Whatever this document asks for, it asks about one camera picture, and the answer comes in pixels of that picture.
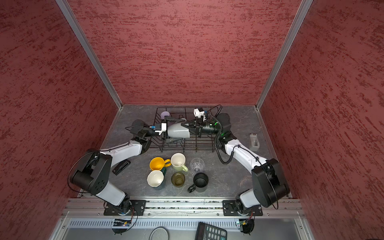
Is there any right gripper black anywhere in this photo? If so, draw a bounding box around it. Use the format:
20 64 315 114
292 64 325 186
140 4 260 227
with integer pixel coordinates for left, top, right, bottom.
181 115 222 138

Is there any lavender plastic cup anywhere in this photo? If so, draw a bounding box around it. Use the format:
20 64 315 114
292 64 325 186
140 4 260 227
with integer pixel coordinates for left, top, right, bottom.
161 111 171 120

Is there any white ceramic mug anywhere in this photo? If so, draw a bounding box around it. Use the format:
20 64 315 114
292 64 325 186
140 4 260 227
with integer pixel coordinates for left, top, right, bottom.
167 118 188 139

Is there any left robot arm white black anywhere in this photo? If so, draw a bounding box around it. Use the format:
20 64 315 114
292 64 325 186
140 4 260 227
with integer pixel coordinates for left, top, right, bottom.
69 120 167 216

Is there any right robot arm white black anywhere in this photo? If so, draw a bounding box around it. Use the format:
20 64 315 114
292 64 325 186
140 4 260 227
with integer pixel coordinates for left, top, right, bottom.
181 113 290 214

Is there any yellow mug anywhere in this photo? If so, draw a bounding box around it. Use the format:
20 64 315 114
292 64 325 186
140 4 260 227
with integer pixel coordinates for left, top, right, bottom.
150 157 171 171

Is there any clear glass tumbler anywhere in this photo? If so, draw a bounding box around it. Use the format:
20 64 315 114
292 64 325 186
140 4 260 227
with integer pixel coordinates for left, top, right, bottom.
191 158 205 174

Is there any white cup dark green base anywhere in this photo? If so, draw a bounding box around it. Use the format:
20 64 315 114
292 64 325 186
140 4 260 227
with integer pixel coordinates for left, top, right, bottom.
147 170 165 189

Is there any black mug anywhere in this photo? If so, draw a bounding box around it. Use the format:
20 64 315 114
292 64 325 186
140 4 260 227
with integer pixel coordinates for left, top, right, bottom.
188 173 209 193

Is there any olive green glass cup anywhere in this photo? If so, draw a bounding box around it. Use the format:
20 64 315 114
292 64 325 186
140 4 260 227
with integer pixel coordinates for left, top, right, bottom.
171 172 185 188

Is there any black stapler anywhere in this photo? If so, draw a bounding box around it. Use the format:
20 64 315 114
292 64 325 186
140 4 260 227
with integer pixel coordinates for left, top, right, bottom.
113 159 131 176

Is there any white plastic tape dispenser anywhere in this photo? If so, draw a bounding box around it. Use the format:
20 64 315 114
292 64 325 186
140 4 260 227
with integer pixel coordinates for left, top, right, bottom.
249 134 260 152

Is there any black calculator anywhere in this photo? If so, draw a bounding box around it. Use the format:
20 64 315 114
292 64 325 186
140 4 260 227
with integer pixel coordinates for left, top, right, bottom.
195 222 228 240

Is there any round grey disc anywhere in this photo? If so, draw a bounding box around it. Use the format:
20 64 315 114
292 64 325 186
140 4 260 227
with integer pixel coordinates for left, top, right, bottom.
149 227 170 240

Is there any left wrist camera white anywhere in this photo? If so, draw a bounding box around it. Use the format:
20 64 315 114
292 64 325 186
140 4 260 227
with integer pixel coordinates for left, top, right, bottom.
150 123 167 135

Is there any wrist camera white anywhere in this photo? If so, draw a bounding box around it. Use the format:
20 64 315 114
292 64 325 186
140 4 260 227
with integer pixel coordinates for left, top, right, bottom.
194 108 207 121
150 123 167 135

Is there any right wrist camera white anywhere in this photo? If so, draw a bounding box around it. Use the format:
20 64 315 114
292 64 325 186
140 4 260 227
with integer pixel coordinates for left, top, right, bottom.
194 108 207 121

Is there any black wire dish rack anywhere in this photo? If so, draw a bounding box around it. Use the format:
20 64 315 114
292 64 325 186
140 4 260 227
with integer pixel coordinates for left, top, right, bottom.
151 105 222 152

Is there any cream mug green handle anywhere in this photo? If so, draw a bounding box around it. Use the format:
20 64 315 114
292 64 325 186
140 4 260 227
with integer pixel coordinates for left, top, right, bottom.
171 153 189 172

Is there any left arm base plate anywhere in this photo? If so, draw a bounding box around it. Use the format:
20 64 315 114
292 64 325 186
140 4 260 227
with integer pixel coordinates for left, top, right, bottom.
104 200 147 217

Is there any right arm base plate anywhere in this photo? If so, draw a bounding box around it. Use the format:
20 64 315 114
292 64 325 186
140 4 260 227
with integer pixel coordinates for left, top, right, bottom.
222 200 263 217

